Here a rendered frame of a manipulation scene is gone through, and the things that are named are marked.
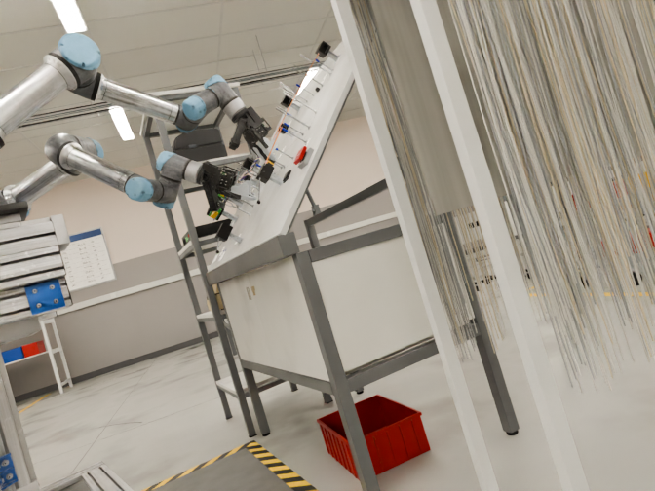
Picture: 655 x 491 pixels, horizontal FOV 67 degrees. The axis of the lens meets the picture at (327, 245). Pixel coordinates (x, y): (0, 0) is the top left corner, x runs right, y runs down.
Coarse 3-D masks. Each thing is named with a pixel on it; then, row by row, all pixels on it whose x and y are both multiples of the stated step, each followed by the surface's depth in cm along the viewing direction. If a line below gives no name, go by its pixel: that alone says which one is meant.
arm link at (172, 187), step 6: (162, 180) 173; (168, 180) 172; (174, 180) 173; (168, 186) 172; (174, 186) 174; (168, 192) 171; (174, 192) 175; (162, 198) 169; (168, 198) 172; (174, 198) 176; (156, 204) 174; (162, 204) 174; (168, 204) 174
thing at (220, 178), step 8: (208, 168) 172; (216, 168) 171; (224, 168) 174; (200, 176) 172; (208, 176) 174; (216, 176) 171; (224, 176) 173; (232, 176) 173; (200, 184) 174; (216, 184) 172; (224, 184) 173; (232, 184) 177; (216, 192) 173
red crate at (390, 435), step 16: (368, 400) 211; (384, 400) 206; (336, 416) 206; (368, 416) 211; (384, 416) 211; (400, 416) 195; (416, 416) 176; (336, 432) 206; (368, 432) 210; (384, 432) 173; (400, 432) 174; (416, 432) 176; (336, 448) 186; (368, 448) 170; (384, 448) 172; (400, 448) 174; (416, 448) 175; (352, 464) 171; (384, 464) 171; (400, 464) 173
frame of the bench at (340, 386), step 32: (448, 224) 171; (320, 256) 150; (320, 320) 147; (480, 320) 170; (416, 352) 158; (480, 352) 172; (320, 384) 157; (352, 384) 148; (256, 416) 250; (352, 416) 146; (512, 416) 169; (352, 448) 147
